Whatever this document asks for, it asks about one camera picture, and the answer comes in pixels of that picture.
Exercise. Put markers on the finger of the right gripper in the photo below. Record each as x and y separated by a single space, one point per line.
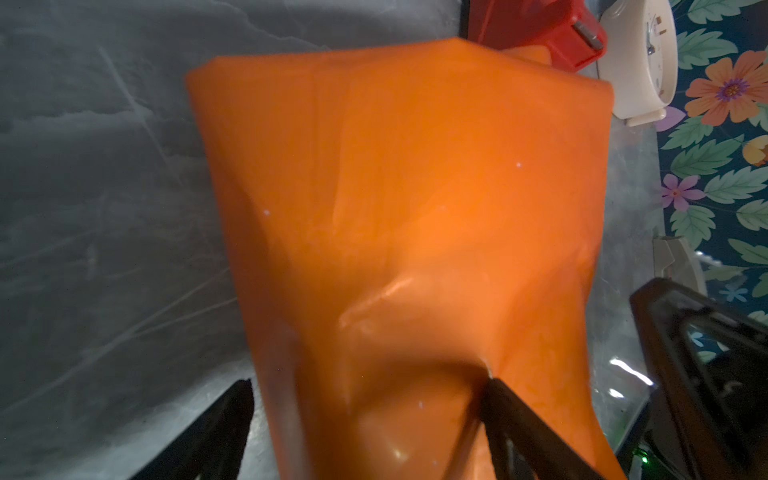
666 314

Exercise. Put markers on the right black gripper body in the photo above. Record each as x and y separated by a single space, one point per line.
636 444

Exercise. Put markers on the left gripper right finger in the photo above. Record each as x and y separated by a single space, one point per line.
522 445

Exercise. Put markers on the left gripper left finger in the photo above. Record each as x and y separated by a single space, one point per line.
212 446

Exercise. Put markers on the yellow orange wrapping paper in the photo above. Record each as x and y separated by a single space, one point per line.
404 223

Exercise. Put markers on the white stapler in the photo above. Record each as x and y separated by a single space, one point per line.
675 259

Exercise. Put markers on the pink round alarm clock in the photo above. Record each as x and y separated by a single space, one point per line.
641 59

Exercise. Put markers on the red tape dispenser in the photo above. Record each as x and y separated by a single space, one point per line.
570 32

